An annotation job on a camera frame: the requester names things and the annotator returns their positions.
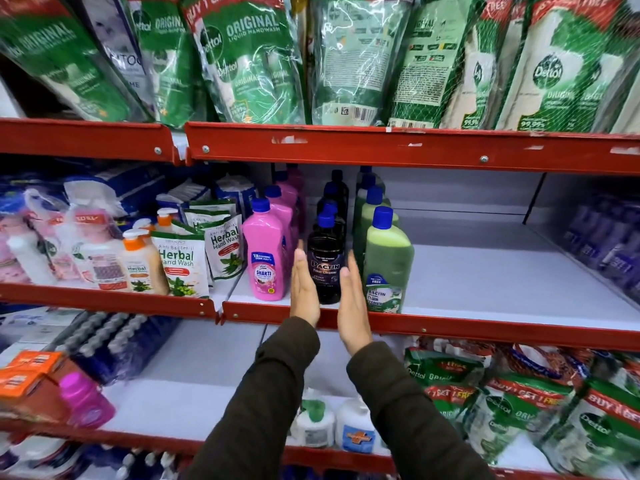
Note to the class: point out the person's right hand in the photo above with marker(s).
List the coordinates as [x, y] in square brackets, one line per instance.
[354, 314]

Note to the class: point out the person's left hand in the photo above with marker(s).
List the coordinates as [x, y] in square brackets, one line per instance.
[304, 294]

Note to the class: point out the person's left fingers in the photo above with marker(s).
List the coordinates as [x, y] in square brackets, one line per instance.
[301, 267]

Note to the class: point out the person's right fingers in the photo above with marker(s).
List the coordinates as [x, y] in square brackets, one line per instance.
[352, 279]

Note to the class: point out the black floor cleaner bottle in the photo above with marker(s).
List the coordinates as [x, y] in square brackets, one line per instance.
[334, 194]
[325, 254]
[339, 178]
[334, 219]

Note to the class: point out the person's right forearm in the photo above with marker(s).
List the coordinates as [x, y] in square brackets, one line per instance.
[415, 419]

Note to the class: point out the person's left forearm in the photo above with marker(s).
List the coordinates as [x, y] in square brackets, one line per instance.
[255, 409]

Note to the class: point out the pink floor cleaner bottle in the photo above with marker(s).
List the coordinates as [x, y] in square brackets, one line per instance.
[264, 254]
[296, 187]
[282, 209]

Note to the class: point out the green floor cleaner bottle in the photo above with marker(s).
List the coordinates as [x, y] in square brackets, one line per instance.
[370, 219]
[364, 169]
[366, 183]
[390, 259]

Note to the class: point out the white green hand wash pouch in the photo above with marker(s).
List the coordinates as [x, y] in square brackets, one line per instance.
[223, 247]
[210, 208]
[181, 264]

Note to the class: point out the blue white wrapped pack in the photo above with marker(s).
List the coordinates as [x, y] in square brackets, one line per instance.
[135, 187]
[235, 192]

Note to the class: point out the white metal shelf board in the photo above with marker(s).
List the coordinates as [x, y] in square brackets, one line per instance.
[490, 279]

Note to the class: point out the orange capped hand wash bottle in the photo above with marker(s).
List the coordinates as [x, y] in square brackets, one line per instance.
[142, 267]
[166, 218]
[142, 224]

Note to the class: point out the white bottle with blue label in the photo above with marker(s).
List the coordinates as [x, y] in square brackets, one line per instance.
[356, 427]

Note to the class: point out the white bottle with green pump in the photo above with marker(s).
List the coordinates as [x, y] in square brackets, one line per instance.
[313, 424]

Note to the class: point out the blue pack of white-capped bottles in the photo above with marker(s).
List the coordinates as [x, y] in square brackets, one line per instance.
[117, 347]

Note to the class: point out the pile of green handwash pouches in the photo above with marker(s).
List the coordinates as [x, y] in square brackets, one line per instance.
[510, 404]

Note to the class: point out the clear bagged hand wash pack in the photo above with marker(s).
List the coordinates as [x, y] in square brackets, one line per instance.
[27, 244]
[97, 244]

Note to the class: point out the row of green refill pouches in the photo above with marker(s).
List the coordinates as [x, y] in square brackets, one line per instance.
[250, 59]

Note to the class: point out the small magenta bottle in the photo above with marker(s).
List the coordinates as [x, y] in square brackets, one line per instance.
[86, 400]

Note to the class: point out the row of purple bottles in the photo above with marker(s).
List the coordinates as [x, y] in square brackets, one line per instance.
[607, 244]

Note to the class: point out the orange carton box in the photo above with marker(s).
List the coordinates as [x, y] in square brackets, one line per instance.
[30, 394]
[37, 360]

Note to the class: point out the white grey refill pouch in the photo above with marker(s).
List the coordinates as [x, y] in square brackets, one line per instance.
[119, 49]

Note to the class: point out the white bagged items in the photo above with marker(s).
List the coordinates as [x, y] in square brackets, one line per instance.
[35, 457]

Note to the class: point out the red shelf rail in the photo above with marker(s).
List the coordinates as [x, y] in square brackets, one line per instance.
[85, 137]
[150, 442]
[110, 299]
[475, 327]
[400, 148]

